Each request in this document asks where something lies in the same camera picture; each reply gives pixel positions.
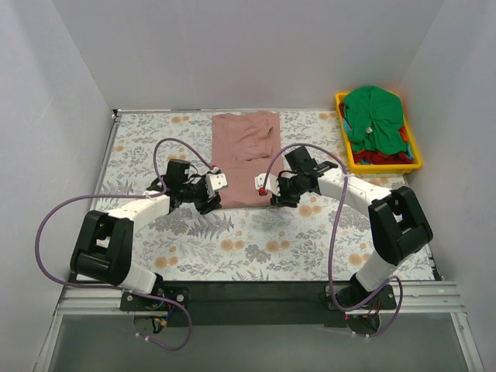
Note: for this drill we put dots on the pink t shirt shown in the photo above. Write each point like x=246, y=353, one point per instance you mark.
x=243, y=147

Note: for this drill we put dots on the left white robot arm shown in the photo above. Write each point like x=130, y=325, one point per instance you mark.
x=104, y=246

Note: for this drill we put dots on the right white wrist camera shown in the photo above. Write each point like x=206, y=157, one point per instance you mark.
x=267, y=183

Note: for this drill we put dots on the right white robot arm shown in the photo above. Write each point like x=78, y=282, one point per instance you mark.
x=398, y=224

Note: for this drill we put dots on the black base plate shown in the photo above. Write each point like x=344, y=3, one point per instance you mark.
x=259, y=303

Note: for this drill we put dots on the green t shirt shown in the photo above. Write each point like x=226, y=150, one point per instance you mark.
x=375, y=117

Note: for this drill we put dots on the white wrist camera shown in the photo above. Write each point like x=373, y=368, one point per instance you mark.
x=216, y=181
x=267, y=183

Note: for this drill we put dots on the floral patterned table mat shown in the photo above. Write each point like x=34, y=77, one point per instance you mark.
x=305, y=243

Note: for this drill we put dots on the yellow plastic bin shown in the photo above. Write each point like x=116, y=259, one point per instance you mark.
x=374, y=162

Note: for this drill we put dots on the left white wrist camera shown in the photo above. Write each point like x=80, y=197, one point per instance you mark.
x=216, y=181

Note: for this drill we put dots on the aluminium mounting rail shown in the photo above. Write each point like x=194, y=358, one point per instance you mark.
x=430, y=333

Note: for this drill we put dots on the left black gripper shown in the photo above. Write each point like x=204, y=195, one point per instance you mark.
x=207, y=201

